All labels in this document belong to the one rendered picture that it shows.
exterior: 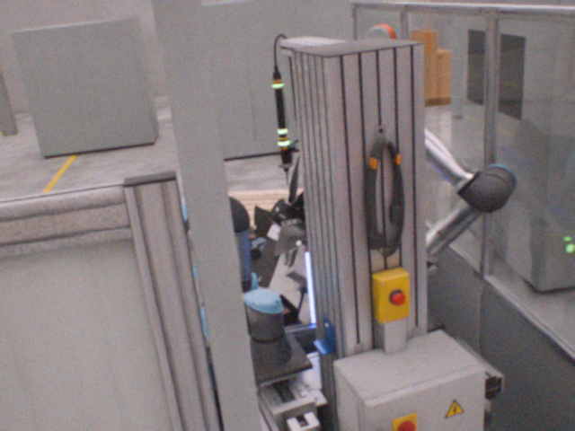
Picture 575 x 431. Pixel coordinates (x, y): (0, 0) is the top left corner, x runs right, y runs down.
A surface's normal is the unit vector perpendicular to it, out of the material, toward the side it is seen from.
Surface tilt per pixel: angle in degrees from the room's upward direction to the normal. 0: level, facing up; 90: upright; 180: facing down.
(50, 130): 90
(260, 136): 90
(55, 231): 90
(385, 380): 0
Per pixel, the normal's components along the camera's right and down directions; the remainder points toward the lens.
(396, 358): -0.10, -0.92
